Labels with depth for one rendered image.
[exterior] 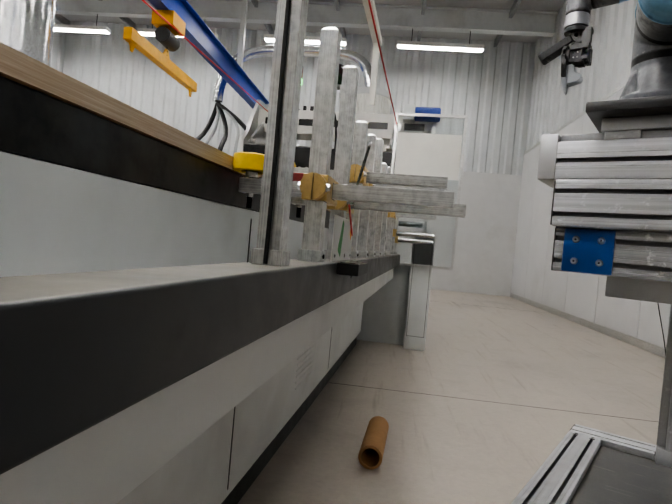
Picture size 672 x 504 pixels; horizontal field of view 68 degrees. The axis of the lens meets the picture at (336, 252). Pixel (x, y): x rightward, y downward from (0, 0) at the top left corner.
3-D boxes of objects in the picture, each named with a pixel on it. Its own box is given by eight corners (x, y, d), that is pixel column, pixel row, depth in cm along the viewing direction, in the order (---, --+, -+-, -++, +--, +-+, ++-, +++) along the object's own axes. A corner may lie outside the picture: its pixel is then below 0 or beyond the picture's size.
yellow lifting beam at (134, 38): (196, 99, 662) (198, 75, 662) (130, 48, 493) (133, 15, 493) (189, 98, 663) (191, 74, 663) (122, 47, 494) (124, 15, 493)
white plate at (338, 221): (351, 259, 131) (354, 221, 131) (333, 261, 106) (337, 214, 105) (348, 259, 131) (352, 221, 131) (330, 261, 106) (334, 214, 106)
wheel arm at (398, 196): (452, 213, 98) (454, 191, 98) (452, 211, 95) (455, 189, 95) (243, 197, 106) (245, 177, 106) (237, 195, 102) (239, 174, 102)
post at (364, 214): (364, 273, 173) (377, 135, 172) (363, 274, 169) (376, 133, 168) (354, 272, 173) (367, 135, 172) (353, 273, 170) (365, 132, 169)
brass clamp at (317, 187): (339, 206, 105) (341, 183, 105) (327, 200, 92) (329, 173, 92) (311, 204, 106) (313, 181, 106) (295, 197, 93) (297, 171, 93)
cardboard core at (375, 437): (389, 417, 194) (383, 447, 164) (387, 438, 194) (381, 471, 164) (369, 414, 195) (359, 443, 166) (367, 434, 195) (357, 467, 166)
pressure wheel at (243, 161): (256, 210, 109) (260, 158, 109) (275, 210, 103) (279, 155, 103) (222, 206, 104) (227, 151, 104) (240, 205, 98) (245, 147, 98)
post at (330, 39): (320, 274, 99) (342, 32, 98) (316, 275, 95) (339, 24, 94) (303, 273, 99) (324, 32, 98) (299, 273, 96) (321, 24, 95)
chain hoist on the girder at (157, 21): (182, 64, 593) (186, 23, 592) (170, 53, 560) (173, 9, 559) (161, 63, 596) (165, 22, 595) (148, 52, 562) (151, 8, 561)
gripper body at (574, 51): (587, 59, 159) (591, 22, 158) (558, 63, 164) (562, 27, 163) (591, 68, 165) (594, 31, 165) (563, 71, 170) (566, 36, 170)
